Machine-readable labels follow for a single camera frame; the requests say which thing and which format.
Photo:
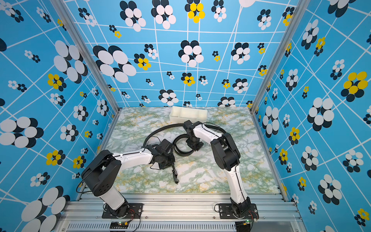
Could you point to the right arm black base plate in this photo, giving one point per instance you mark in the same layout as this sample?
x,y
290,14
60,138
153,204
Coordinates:
x,y
226,212

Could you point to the right aluminium corner post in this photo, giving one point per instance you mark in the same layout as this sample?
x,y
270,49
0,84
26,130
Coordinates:
x,y
290,31

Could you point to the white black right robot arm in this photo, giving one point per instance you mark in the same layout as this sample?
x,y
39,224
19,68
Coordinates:
x,y
227,157

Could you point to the left aluminium corner post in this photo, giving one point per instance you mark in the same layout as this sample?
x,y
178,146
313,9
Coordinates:
x,y
61,10

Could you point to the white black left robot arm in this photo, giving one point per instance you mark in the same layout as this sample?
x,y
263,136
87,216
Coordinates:
x,y
101,173

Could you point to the white plastic storage tray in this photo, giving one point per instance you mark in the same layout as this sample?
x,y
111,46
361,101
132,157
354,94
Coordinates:
x,y
183,114

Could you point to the black leather belt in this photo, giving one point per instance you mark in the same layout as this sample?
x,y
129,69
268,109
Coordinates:
x,y
182,149

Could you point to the aluminium front frame rail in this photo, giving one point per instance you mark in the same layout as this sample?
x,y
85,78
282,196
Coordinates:
x,y
182,213

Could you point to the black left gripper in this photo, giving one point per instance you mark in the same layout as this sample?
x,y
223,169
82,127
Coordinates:
x,y
164,166

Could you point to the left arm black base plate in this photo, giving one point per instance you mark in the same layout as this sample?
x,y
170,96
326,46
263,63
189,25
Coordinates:
x,y
134,210

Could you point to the aluminium corner post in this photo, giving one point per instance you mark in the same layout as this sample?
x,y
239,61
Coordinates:
x,y
61,10
290,31

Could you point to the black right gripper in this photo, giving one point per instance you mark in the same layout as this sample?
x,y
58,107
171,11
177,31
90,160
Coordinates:
x,y
195,148

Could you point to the left green circuit board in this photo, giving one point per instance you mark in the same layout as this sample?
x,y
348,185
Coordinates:
x,y
118,225

